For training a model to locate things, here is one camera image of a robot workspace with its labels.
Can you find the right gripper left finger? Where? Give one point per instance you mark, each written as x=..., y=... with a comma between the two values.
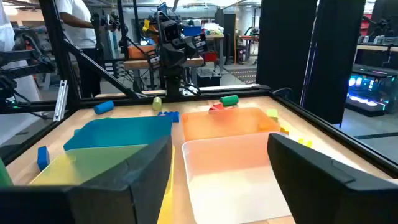
x=130, y=193

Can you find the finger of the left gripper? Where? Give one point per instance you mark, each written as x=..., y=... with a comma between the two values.
x=154, y=59
x=200, y=43

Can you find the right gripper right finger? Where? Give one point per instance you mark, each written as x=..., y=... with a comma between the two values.
x=311, y=193

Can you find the light green wooden cylinder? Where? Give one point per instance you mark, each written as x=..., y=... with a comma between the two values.
x=157, y=103

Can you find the blue Lego brick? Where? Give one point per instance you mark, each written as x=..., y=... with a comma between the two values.
x=171, y=116

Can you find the dark green wooden cylinder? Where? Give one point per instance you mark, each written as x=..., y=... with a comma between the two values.
x=229, y=100

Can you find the red wooden arch block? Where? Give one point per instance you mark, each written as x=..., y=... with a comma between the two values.
x=217, y=106

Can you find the amber orange Lego brick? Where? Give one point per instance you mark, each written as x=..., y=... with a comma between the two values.
x=284, y=131

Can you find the blue wooden cylinder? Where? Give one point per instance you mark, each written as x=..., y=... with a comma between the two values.
x=104, y=107

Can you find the blue wooden plank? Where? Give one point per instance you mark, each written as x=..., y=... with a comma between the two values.
x=43, y=158

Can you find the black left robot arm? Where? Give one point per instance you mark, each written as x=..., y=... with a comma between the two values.
x=173, y=82

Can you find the blue storage box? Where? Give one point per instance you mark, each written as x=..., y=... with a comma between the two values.
x=192, y=30

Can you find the orange storage box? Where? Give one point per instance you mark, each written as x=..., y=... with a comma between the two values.
x=140, y=52

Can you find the red storage box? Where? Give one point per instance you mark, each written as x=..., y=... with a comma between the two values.
x=211, y=57

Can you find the wooden workbench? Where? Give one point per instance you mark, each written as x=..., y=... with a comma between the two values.
x=136, y=64

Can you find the black floor crate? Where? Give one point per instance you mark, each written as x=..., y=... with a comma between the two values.
x=208, y=80

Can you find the yellow Lego brick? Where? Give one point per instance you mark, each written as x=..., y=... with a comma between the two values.
x=306, y=143

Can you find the yellow translucent plastic bin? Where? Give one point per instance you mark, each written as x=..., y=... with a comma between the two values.
x=77, y=168

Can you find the teal plastic bin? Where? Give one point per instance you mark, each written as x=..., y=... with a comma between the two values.
x=124, y=132

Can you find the clear plastic bin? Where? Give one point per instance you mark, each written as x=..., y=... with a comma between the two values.
x=233, y=186

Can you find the person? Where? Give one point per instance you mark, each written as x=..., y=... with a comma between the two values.
x=79, y=28

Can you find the orange translucent plastic bin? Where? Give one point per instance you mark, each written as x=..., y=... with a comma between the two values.
x=227, y=124

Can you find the black divider panel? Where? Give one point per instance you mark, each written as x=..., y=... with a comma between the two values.
x=335, y=62
x=286, y=46

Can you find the silver aluminium extrusion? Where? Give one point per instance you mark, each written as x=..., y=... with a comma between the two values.
x=60, y=99

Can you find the glass PC case RGB lights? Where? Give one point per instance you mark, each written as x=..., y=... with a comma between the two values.
x=370, y=90

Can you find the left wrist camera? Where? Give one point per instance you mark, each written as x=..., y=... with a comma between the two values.
x=171, y=31

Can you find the black aluminium table frame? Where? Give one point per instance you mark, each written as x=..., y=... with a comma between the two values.
x=217, y=92

